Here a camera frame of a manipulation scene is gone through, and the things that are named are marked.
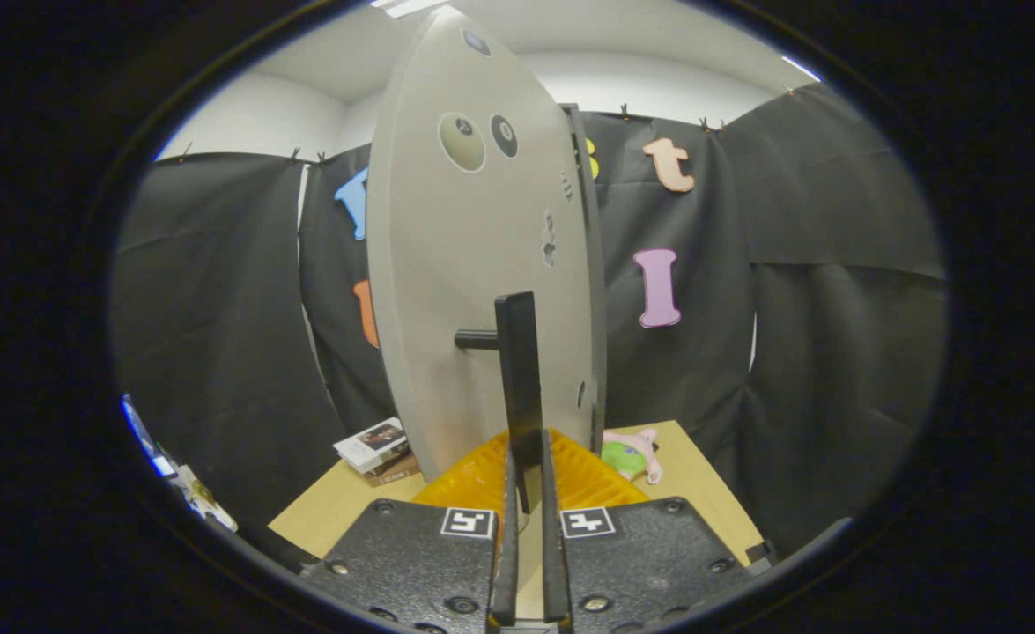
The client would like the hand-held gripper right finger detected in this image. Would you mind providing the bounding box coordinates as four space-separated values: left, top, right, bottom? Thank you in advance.
539 429 751 634

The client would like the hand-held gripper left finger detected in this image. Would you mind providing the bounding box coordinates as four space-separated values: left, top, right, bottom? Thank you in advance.
301 430 519 634

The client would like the black cabinet door handle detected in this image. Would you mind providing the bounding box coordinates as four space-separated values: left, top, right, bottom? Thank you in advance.
455 292 546 516

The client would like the beige shoe cabinet door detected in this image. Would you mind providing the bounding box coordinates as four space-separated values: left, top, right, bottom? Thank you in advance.
366 7 595 483

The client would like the grey shoe cabinet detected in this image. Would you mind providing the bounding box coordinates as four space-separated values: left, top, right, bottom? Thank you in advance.
561 104 608 459

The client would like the brown book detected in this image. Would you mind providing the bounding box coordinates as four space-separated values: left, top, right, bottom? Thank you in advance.
366 453 423 487

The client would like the pink and green plush toy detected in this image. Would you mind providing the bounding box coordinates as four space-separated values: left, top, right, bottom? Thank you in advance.
601 428 663 485

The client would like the white book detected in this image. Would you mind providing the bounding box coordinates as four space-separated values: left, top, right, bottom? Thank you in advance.
334 417 410 474

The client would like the white blue printed clutter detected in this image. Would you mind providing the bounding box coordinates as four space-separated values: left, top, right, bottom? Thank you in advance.
121 394 238 532

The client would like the black backdrop cloth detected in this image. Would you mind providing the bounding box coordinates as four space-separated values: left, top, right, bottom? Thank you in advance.
112 84 948 556

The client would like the long ceiling light panel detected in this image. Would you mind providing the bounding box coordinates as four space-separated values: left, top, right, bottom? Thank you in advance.
372 0 447 18

